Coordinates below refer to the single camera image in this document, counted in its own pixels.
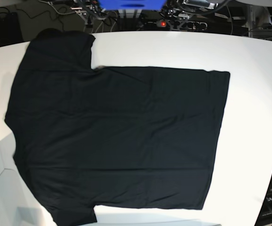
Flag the black T-shirt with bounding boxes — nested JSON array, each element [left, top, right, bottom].
[[5, 29, 230, 226]]

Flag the black power strip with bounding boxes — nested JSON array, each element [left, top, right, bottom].
[[137, 20, 208, 32]]

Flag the blue box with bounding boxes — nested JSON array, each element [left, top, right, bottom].
[[98, 0, 166, 10]]

